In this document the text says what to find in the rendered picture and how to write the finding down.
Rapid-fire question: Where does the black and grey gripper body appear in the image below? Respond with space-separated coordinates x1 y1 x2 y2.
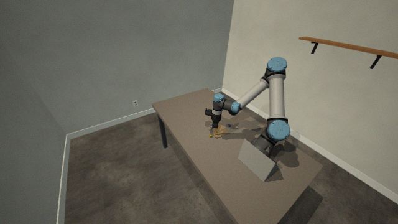
205 108 223 128

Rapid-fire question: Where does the tan square mat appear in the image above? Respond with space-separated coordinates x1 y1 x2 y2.
212 124 229 138

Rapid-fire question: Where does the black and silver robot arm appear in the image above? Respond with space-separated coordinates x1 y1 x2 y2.
213 57 290 157

